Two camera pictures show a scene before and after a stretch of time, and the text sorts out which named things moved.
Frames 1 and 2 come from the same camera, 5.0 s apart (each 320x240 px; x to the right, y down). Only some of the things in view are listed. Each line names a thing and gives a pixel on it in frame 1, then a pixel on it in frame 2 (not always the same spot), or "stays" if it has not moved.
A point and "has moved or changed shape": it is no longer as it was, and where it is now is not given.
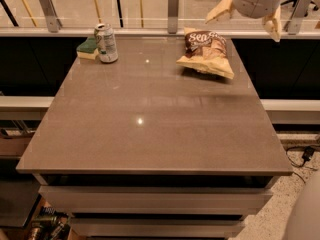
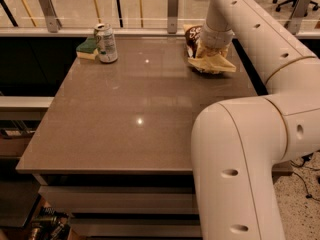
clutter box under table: [50, 225] stays
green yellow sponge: [88, 49] stays
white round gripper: [256, 4] → [216, 39]
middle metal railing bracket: [173, 10] stays
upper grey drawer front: [154, 200] stays
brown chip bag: [206, 51] has moved or changed shape
